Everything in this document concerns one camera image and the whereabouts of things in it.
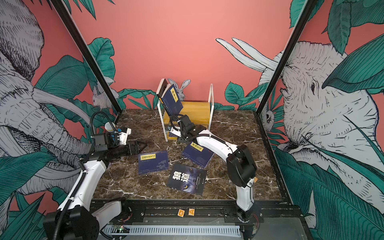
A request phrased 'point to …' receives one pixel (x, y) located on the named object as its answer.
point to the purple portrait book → (172, 135)
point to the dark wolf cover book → (187, 178)
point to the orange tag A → (191, 212)
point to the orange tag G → (181, 213)
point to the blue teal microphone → (108, 126)
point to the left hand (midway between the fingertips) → (140, 143)
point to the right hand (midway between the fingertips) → (180, 129)
